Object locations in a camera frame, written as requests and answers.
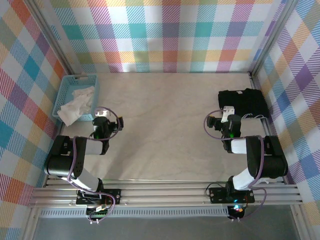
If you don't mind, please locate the white printed t-shirt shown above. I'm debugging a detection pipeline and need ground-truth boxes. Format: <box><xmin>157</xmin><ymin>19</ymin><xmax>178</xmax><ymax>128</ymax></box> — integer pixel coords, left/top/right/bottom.
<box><xmin>56</xmin><ymin>86</ymin><xmax>96</xmax><ymax>127</ymax></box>

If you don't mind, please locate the folded black t-shirt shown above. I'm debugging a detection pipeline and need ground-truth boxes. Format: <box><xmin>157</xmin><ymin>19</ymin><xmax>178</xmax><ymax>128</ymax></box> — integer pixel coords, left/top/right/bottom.
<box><xmin>217</xmin><ymin>88</ymin><xmax>271</xmax><ymax>120</ymax></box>

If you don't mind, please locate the blue plastic basket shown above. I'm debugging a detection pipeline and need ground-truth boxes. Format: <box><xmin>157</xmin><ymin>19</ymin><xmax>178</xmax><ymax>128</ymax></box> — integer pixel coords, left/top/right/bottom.
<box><xmin>51</xmin><ymin>74</ymin><xmax>101</xmax><ymax>123</ymax></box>

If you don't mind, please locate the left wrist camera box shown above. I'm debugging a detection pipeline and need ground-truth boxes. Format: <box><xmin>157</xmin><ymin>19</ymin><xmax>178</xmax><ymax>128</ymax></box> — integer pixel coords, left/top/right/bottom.
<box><xmin>94</xmin><ymin>109</ymin><xmax>112</xmax><ymax>118</ymax></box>

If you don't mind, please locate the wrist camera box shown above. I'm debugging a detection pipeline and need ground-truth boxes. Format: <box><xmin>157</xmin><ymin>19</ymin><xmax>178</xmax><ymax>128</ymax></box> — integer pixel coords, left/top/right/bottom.
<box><xmin>94</xmin><ymin>109</ymin><xmax>112</xmax><ymax>118</ymax></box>
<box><xmin>221</xmin><ymin>105</ymin><xmax>237</xmax><ymax>123</ymax></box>

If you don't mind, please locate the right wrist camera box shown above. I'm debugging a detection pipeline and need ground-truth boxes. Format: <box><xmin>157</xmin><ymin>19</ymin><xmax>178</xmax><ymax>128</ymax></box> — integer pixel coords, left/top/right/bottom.
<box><xmin>221</xmin><ymin>105</ymin><xmax>237</xmax><ymax>123</ymax></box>

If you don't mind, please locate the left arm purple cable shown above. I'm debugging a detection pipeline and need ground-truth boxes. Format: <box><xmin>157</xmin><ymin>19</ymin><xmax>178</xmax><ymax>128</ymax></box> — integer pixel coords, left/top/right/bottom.
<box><xmin>66</xmin><ymin>106</ymin><xmax>119</xmax><ymax>224</ymax></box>

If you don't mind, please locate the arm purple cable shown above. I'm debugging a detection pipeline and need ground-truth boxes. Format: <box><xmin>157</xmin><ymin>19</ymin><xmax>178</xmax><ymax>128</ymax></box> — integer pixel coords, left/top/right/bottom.
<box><xmin>66</xmin><ymin>106</ymin><xmax>119</xmax><ymax>224</ymax></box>
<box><xmin>205</xmin><ymin>109</ymin><xmax>268</xmax><ymax>222</ymax></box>

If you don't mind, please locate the aluminium side rail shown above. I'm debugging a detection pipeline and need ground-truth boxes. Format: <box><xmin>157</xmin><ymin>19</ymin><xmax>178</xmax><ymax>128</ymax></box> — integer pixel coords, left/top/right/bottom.
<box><xmin>249</xmin><ymin>72</ymin><xmax>275</xmax><ymax>138</ymax></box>

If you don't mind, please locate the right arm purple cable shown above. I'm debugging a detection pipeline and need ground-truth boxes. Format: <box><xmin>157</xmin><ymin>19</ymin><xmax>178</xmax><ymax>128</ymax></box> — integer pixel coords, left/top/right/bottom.
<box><xmin>205</xmin><ymin>109</ymin><xmax>268</xmax><ymax>222</ymax></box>

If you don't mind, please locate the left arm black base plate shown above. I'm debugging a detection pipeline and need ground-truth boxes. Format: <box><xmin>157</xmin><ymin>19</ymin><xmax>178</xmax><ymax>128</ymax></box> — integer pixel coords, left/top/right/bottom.
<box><xmin>75</xmin><ymin>188</ymin><xmax>123</xmax><ymax>206</ymax></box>

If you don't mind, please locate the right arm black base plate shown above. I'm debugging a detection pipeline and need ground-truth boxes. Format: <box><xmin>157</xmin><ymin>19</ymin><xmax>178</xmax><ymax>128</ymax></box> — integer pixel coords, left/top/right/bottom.
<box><xmin>208</xmin><ymin>186</ymin><xmax>256</xmax><ymax>205</ymax></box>

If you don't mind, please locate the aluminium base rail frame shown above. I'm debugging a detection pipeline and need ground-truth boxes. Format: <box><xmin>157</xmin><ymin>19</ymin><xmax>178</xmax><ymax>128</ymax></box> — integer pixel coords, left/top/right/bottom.
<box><xmin>27</xmin><ymin>177</ymin><xmax>304</xmax><ymax>209</ymax></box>

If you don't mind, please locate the right controller board with wires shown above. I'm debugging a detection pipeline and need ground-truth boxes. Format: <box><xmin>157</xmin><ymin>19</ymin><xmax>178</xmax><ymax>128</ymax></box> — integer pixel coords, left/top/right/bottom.
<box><xmin>228</xmin><ymin>203</ymin><xmax>247</xmax><ymax>221</ymax></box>

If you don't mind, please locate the controller board with wires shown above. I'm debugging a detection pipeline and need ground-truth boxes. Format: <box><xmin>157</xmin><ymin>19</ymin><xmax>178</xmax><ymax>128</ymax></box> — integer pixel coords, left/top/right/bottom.
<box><xmin>86</xmin><ymin>203</ymin><xmax>114</xmax><ymax>225</ymax></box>
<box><xmin>228</xmin><ymin>203</ymin><xmax>247</xmax><ymax>221</ymax></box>

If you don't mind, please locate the left controller board with wires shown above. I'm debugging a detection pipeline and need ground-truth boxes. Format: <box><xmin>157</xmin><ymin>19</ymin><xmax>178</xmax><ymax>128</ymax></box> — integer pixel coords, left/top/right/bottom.
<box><xmin>86</xmin><ymin>203</ymin><xmax>114</xmax><ymax>225</ymax></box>

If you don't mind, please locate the grey slotted cable duct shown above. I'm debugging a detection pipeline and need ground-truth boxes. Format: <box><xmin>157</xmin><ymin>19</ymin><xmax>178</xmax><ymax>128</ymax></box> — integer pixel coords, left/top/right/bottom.
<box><xmin>39</xmin><ymin>208</ymin><xmax>230</xmax><ymax>219</ymax></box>

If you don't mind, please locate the right aluminium frame post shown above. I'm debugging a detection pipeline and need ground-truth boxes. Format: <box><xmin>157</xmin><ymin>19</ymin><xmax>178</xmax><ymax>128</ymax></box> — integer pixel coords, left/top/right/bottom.
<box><xmin>250</xmin><ymin>0</ymin><xmax>299</xmax><ymax>76</ymax></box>

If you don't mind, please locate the aluminium frame post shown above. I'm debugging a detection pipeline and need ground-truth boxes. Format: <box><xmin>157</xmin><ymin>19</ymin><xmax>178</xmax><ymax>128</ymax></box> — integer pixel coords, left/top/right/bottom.
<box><xmin>250</xmin><ymin>0</ymin><xmax>299</xmax><ymax>76</ymax></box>
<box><xmin>29</xmin><ymin>0</ymin><xmax>82</xmax><ymax>76</ymax></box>

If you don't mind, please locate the left aluminium frame post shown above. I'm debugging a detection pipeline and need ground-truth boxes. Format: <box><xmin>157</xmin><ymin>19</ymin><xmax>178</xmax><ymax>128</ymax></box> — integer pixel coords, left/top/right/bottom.
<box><xmin>29</xmin><ymin>0</ymin><xmax>82</xmax><ymax>76</ymax></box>

